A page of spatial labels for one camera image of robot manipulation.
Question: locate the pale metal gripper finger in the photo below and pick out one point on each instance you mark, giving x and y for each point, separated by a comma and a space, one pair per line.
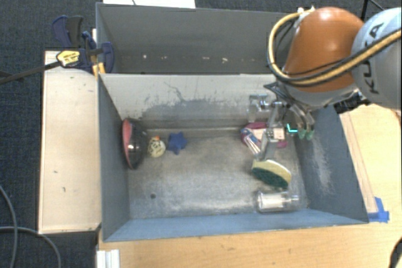
269, 149
253, 145

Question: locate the green and yellow sponge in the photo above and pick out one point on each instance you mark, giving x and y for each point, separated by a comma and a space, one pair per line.
271, 174

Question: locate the grey metal bin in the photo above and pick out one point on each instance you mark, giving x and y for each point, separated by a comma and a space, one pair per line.
201, 185

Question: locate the blue star toy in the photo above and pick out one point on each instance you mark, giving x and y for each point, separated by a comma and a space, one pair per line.
176, 142

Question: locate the white printed small ball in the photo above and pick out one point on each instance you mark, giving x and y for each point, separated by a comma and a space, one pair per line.
156, 147

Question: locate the red and black round dome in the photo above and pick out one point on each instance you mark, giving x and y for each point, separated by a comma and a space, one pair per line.
133, 146

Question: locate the pale wood flat board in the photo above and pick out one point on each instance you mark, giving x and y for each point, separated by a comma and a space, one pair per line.
69, 147

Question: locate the black cylinder on white bracket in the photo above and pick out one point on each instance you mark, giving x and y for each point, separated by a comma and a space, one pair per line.
347, 105

